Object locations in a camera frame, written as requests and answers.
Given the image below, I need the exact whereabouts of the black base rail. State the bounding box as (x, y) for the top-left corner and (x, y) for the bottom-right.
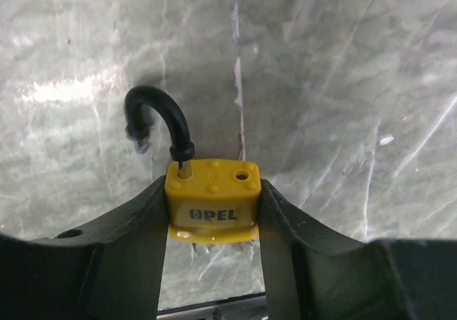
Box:
(156, 293), (268, 320)

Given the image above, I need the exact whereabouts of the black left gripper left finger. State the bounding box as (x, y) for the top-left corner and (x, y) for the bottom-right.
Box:
(1, 178), (169, 319)

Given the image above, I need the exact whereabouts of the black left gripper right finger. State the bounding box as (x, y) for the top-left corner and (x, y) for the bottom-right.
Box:
(258, 181), (456, 319)

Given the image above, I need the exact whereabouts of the yellow padlock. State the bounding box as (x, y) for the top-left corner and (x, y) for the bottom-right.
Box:
(124, 86), (261, 244)

